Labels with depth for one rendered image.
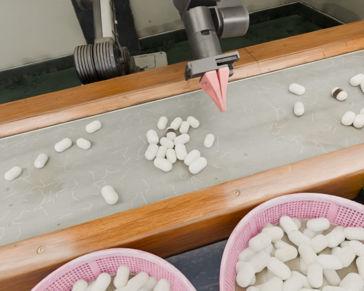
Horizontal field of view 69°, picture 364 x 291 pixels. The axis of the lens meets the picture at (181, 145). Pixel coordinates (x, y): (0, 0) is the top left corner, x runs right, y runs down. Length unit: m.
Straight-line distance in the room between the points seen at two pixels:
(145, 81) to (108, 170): 0.27
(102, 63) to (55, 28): 1.78
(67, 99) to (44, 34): 1.93
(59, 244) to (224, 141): 0.34
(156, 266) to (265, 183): 0.21
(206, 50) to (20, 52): 2.31
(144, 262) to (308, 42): 0.69
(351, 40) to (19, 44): 2.39
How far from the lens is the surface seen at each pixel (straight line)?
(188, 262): 0.48
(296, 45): 0.83
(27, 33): 2.66
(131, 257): 0.41
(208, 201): 0.42
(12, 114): 0.76
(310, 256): 0.43
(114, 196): 0.47
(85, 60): 0.87
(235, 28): 0.59
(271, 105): 0.64
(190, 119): 0.57
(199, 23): 0.56
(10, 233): 0.54
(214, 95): 0.55
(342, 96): 0.67
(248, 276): 0.40
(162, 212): 0.42
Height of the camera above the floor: 1.12
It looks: 45 degrees down
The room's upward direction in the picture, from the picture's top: 9 degrees counter-clockwise
